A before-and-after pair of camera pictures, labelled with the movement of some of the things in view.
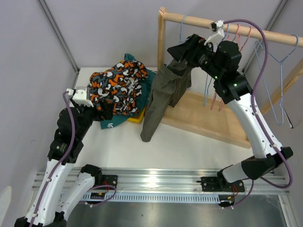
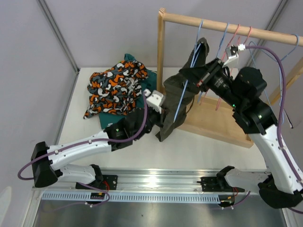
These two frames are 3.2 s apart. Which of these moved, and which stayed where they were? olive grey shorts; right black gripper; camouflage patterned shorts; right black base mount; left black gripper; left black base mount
Moved: left black gripper; right black gripper; olive grey shorts
Stayed: right black base mount; camouflage patterned shorts; left black base mount
